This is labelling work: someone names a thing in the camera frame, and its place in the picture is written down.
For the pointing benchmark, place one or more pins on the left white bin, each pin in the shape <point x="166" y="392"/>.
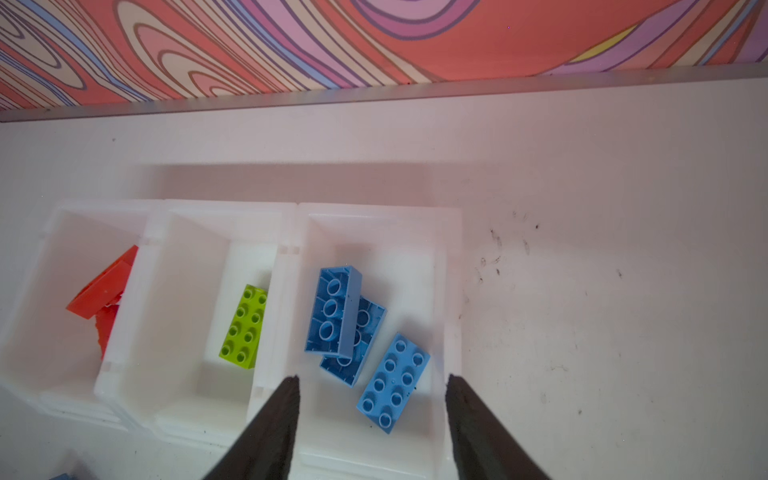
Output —
<point x="50" y="358"/>

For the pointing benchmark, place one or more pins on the green lego brick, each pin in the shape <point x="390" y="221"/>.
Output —
<point x="241" y="343"/>

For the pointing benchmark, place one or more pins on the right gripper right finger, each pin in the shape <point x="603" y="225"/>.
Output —
<point x="482" y="446"/>

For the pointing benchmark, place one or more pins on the red lego brick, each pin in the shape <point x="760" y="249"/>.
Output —
<point x="104" y="322"/>
<point x="104" y="289"/>

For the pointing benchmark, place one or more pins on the blue lego brick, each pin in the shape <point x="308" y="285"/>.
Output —
<point x="393" y="382"/>
<point x="334" y="313"/>
<point x="369" y="319"/>
<point x="60" y="477"/>

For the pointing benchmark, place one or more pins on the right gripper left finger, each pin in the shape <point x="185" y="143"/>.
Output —
<point x="264" y="450"/>

